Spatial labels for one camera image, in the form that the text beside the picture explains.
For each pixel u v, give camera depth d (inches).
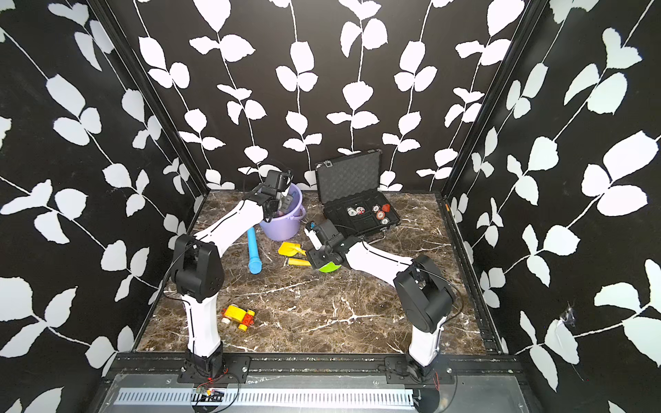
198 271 20.5
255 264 36.6
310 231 31.7
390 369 28.7
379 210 44.0
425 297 18.7
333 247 27.3
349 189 43.9
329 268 32.2
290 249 38.9
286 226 37.9
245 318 31.9
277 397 27.6
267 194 28.7
